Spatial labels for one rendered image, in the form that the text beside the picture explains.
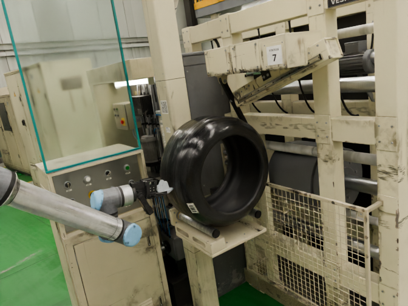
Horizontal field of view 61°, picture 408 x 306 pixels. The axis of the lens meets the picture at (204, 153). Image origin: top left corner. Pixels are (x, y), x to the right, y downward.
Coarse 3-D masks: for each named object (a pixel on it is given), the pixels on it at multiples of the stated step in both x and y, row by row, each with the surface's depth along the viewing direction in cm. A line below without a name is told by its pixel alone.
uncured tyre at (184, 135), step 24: (192, 120) 176; (216, 120) 165; (240, 120) 173; (168, 144) 172; (192, 144) 158; (240, 144) 200; (264, 144) 183; (168, 168) 166; (192, 168) 156; (240, 168) 203; (264, 168) 181; (192, 192) 158; (216, 192) 200; (240, 192) 198; (192, 216) 166; (216, 216) 167; (240, 216) 176
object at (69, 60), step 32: (32, 0) 169; (64, 0) 177; (96, 0) 186; (32, 32) 171; (64, 32) 179; (96, 32) 188; (32, 64) 173; (64, 64) 181; (96, 64) 190; (32, 96) 174; (64, 96) 183; (96, 96) 192; (128, 96) 203; (64, 128) 185; (96, 128) 194; (128, 128) 205; (64, 160) 187; (96, 160) 196
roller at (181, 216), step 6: (180, 216) 194; (186, 216) 190; (186, 222) 189; (192, 222) 183; (198, 222) 180; (198, 228) 179; (204, 228) 174; (210, 228) 171; (210, 234) 170; (216, 234) 169
